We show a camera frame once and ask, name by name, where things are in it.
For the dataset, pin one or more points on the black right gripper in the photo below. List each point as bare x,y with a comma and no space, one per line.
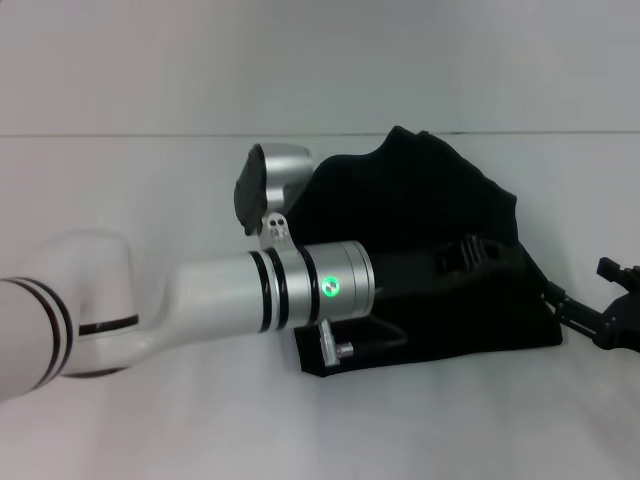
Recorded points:
622,320

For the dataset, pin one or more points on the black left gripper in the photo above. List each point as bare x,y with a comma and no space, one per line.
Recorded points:
405,272

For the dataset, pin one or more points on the black shirt with FREE print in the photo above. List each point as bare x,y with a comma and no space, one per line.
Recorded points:
425,200

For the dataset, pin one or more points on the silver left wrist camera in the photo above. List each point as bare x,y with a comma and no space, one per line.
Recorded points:
280,175

